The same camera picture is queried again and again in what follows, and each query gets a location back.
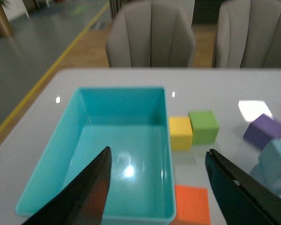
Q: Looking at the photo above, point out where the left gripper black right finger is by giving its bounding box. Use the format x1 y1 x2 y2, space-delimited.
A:
205 149 281 225

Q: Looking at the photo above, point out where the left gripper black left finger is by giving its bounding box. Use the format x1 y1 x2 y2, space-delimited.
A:
24 147 112 225

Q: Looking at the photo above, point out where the light blue foam cube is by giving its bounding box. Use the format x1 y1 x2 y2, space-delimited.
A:
249 164 281 198
257 138 281 188

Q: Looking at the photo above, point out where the orange foam cube left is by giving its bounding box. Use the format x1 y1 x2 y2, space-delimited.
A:
171 185 211 225

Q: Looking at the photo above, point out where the purple foam cube far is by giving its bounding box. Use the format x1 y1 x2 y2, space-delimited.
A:
243 114 281 150

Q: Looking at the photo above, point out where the green foam cube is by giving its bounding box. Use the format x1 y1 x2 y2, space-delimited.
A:
188 110 220 144

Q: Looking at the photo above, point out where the teal plastic bin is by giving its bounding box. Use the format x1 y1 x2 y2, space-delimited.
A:
15 87 176 225

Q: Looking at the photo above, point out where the yellow foam cube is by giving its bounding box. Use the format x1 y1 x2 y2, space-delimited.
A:
169 116 193 150

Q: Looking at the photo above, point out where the grey chair right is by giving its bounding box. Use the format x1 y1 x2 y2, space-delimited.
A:
212 0 281 68

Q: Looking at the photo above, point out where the grey chair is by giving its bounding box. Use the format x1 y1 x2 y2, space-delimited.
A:
105 0 196 68
212 0 281 68

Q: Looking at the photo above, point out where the grey chair left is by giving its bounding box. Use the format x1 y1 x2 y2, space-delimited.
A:
105 0 196 68

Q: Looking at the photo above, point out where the brown plant pot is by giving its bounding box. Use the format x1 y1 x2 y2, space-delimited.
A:
0 0 14 38

